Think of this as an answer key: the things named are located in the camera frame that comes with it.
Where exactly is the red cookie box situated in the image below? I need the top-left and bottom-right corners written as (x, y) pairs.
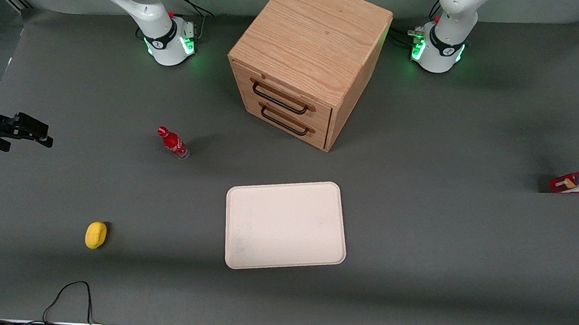
top-left (548, 170), bottom-right (579, 195)

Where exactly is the beige plastic tray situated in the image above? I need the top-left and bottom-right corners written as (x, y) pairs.
top-left (222, 176), bottom-right (351, 276)

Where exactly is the yellow lemon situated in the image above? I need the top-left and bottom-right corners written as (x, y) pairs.
top-left (84, 221), bottom-right (108, 250)

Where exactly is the red cola bottle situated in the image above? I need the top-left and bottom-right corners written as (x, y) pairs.
top-left (155, 126), bottom-right (192, 161)

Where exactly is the wooden drawer cabinet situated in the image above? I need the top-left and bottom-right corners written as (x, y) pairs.
top-left (222, 0), bottom-right (395, 156)

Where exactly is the black looped cable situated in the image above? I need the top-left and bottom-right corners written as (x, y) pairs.
top-left (0, 277), bottom-right (115, 325)

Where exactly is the black right arm base cable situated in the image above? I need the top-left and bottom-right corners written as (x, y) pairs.
top-left (168, 0), bottom-right (216, 43)

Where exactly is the black arm base cable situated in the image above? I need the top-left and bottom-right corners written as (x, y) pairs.
top-left (387, 2), bottom-right (443, 51)
top-left (168, 0), bottom-right (216, 43)

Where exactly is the wide black drawer handle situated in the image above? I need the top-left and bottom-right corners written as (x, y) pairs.
top-left (250, 81), bottom-right (311, 116)

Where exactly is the short black drawer handle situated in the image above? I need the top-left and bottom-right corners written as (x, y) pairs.
top-left (259, 105), bottom-right (311, 137)

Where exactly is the black left arm base cable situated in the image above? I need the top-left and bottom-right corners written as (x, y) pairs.
top-left (387, 2), bottom-right (443, 51)

